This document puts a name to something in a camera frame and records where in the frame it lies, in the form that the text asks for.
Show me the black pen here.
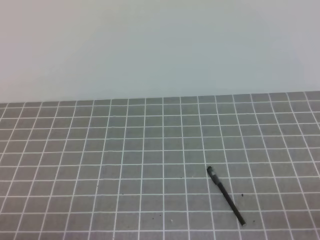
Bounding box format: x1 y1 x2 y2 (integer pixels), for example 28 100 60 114
217 181 246 227

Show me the black pen cap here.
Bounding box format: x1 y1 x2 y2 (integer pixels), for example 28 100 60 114
206 166 220 186

